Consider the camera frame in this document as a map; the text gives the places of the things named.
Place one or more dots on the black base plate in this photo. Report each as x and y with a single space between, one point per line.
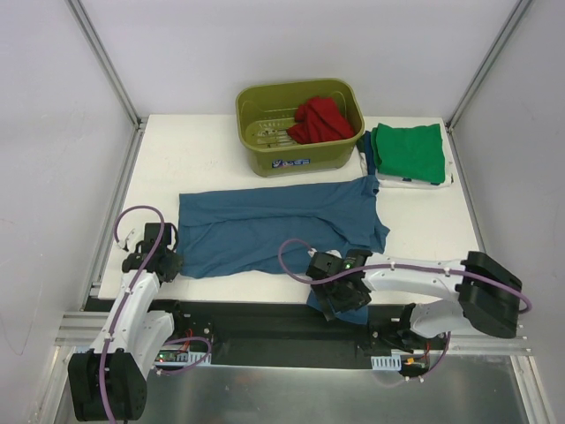
282 335

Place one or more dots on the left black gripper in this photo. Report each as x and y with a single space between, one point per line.
167 265

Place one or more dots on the right aluminium frame post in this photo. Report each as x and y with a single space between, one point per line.
500 41

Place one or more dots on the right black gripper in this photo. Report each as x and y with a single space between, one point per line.
337 299

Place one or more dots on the red t shirt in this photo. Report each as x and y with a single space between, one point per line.
319 120

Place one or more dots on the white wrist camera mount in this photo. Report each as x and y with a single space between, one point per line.
125 238

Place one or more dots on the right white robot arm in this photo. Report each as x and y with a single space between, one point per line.
475 292

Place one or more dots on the folded dark blue t shirt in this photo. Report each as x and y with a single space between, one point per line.
370 154

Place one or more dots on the left aluminium frame post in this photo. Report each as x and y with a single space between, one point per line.
94 41

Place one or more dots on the olive green plastic basket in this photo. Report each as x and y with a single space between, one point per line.
265 112

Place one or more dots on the aluminium frame post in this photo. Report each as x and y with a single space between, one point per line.
94 41
500 41

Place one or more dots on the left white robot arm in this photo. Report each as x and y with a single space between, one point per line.
113 370

